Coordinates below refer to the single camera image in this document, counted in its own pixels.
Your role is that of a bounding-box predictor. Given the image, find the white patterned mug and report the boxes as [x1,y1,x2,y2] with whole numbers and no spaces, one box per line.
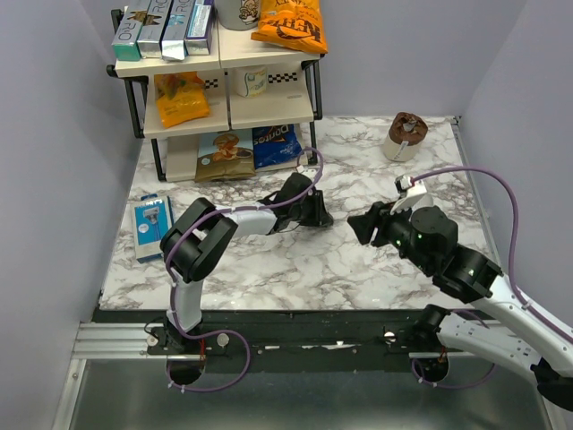
[233,65,268,98]

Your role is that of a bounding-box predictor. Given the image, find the purple white toothpaste box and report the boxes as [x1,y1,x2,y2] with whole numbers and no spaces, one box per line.
[184,0,214,56]

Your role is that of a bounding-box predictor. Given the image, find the blue silver toothpaste box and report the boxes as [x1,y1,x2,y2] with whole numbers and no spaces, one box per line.
[161,0,195,62]

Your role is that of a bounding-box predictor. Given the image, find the orange kettle chips bag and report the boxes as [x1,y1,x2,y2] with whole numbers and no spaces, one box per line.
[251,0,329,56]

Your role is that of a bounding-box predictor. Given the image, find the beige black shelf rack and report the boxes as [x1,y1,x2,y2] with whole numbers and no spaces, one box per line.
[107,23,323,182]

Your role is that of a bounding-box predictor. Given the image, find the orange snack bag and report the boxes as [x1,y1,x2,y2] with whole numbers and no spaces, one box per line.
[153,72,210,128]

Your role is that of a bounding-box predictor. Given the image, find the blue razor package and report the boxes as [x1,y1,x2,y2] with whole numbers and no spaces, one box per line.
[130,193,174,263]

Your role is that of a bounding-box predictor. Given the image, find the brown chips bag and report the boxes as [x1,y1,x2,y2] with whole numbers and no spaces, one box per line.
[194,129,256,183]

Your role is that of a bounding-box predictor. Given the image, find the blue doritos bag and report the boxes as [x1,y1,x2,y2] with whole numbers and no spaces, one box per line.
[252,125,302,170]

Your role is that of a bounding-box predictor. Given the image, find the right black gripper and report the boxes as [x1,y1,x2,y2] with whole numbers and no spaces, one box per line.
[346,195,433,273]

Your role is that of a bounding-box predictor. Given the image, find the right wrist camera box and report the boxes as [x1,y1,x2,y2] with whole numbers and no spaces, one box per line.
[390,176,427,215]

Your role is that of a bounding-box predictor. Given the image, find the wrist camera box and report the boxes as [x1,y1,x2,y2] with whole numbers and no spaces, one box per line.
[390,176,427,215]
[296,165,314,177]

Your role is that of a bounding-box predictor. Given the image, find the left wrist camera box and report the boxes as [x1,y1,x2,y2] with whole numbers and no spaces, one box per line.
[296,165,314,177]

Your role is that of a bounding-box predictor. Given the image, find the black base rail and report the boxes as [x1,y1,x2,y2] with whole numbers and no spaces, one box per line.
[147,306,466,374]

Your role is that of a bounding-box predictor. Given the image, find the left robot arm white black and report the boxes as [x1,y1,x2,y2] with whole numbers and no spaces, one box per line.
[160,173,333,354]

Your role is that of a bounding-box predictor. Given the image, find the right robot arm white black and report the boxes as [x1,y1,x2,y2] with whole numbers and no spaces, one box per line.
[347,202,572,410]

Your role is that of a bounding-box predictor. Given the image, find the grey cartoon mug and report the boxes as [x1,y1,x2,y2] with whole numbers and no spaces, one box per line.
[214,0,261,30]

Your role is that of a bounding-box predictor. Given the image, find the brown-topped white cup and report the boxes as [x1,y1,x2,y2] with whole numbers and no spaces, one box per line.
[382,112,428,162]

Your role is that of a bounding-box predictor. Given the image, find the teal toothpaste box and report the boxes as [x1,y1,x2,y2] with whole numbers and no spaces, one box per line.
[112,0,150,61]

